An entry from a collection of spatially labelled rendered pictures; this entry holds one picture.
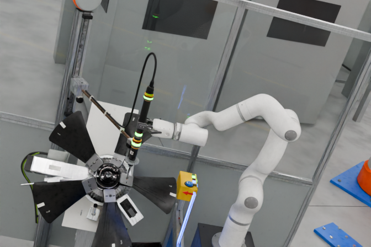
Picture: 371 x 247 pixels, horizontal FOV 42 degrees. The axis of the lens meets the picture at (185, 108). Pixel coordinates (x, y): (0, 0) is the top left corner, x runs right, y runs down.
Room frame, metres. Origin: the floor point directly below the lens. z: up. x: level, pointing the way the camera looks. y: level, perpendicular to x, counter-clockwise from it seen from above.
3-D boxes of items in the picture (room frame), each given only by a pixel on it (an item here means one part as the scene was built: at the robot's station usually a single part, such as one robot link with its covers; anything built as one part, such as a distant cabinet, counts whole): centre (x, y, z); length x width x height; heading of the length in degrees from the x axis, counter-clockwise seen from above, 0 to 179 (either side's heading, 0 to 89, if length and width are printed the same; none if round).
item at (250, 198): (2.04, -0.42, 1.25); 0.19 x 0.12 x 0.24; 1
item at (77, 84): (2.49, 0.61, 1.39); 0.10 x 0.07 x 0.08; 44
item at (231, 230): (2.08, -0.42, 1.04); 0.19 x 0.19 x 0.18
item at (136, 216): (2.07, 0.13, 0.98); 0.20 x 0.16 x 0.20; 9
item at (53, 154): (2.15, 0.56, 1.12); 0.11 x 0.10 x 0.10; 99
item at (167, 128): (2.05, 0.07, 1.51); 0.11 x 0.10 x 0.07; 99
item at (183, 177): (2.38, -0.14, 1.02); 0.16 x 0.10 x 0.11; 9
